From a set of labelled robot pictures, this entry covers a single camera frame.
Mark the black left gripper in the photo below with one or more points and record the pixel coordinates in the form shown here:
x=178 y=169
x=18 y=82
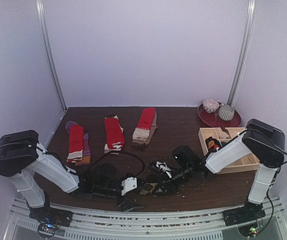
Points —
x=128 y=207

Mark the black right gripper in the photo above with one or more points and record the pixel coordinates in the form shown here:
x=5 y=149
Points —
x=167 y=181

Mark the brown argyle sock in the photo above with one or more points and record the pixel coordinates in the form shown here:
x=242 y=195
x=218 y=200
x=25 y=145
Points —
x=149 y=189

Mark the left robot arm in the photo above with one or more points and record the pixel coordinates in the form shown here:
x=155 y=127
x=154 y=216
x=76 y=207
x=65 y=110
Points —
x=21 y=155

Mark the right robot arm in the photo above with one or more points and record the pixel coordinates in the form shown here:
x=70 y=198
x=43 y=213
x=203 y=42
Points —
x=259 y=139

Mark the rolled colourful socks in box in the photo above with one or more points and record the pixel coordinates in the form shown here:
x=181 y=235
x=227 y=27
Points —
x=212 y=144

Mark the purple striped sock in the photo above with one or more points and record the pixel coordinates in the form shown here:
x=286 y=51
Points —
x=86 y=154

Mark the red sock middle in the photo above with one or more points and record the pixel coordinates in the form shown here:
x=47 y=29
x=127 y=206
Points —
x=114 y=134

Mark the red sock far left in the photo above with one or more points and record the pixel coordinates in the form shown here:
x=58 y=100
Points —
x=76 y=144

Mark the red white sock right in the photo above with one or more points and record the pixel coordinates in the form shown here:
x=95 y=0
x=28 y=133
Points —
x=142 y=131

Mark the beige sock in box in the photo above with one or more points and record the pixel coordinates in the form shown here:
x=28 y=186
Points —
x=222 y=134

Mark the red round tray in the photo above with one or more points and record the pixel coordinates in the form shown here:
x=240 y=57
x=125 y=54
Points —
x=213 y=120

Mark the wooden divided organizer box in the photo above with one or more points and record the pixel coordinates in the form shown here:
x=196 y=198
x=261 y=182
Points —
x=247 y=163

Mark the white patterned bowl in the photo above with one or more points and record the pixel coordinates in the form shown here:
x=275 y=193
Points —
x=210 y=105

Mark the grey striped cup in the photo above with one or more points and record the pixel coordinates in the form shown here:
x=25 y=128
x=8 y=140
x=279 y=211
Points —
x=226 y=112

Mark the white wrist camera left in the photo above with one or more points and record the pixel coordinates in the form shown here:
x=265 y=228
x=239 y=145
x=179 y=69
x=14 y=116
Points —
x=129 y=184

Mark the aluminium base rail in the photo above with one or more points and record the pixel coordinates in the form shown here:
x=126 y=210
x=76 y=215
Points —
x=91 y=224

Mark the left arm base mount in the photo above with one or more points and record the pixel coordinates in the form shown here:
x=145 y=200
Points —
x=50 y=215

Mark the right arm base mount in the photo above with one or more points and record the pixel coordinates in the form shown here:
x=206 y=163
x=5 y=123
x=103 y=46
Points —
x=249 y=212

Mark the aluminium frame post left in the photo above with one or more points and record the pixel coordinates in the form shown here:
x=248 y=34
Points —
x=49 y=55

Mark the aluminium frame post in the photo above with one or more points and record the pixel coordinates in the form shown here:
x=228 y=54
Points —
x=49 y=55
x=244 y=50

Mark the aluminium frame post right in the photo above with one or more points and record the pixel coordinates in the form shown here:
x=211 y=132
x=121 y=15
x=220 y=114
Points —
x=244 y=50

